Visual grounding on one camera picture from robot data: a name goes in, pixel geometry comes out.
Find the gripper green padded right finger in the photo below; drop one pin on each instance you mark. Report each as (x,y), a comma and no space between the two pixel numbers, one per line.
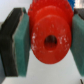
(77,46)

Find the red gear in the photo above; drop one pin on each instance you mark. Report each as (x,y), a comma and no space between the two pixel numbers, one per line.
(50,29)

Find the gripper green padded left finger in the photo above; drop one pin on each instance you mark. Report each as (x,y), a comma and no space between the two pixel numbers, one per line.
(15,42)

